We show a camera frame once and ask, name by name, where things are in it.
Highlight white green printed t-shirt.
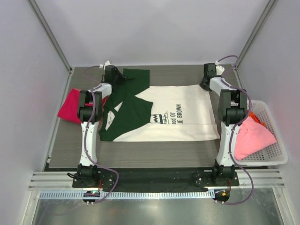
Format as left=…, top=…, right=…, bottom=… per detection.
left=99, top=68, right=220, bottom=142

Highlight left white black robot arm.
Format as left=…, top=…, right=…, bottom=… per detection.
left=68, top=61, right=126, bottom=188

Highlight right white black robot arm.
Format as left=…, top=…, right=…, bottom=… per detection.
left=198, top=63, right=248, bottom=186

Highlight folded magenta t-shirt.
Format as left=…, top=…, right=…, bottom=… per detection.
left=57, top=88, right=108, bottom=125

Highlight orange t-shirt in basket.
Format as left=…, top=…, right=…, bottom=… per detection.
left=249, top=112, right=266, bottom=127

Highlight pink t-shirt in basket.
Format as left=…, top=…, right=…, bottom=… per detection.
left=234, top=117, right=277, bottom=161

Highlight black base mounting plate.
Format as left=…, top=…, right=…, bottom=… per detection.
left=71, top=166, right=240, bottom=192

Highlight white plastic laundry basket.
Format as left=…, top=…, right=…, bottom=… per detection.
left=234, top=100, right=288, bottom=166

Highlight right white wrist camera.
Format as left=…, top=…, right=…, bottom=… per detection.
left=215, top=61, right=225, bottom=76

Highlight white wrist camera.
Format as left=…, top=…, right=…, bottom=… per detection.
left=98, top=60, right=113, bottom=70
left=215, top=61, right=225, bottom=76

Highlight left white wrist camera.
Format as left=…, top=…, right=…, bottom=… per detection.
left=98, top=60, right=113, bottom=70

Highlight right aluminium frame post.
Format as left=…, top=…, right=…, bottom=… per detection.
left=234, top=0, right=278, bottom=70

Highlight aluminium frame post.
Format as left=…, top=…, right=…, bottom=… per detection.
left=27, top=0, right=72, bottom=73
left=234, top=0, right=278, bottom=70

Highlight left aluminium frame post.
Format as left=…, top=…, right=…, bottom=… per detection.
left=27, top=0, right=72, bottom=73

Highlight aluminium front rail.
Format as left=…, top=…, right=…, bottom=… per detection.
left=29, top=168, right=285, bottom=192

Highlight white slotted cable duct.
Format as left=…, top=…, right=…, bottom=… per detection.
left=39, top=190, right=215, bottom=200

